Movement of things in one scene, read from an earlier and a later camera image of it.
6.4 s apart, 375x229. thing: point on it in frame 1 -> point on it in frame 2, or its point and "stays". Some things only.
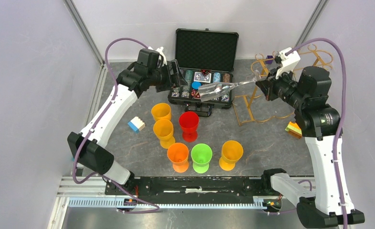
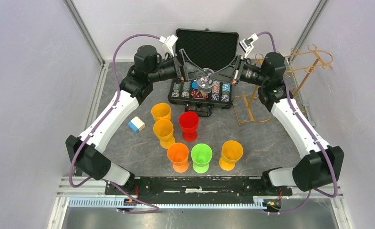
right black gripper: [269, 84] -> [229, 74]
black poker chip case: [204, 56] stays
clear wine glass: [211, 91] -> [205, 83]
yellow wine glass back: [161, 111] stays
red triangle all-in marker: [198, 96] stays
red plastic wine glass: [189, 121] stays
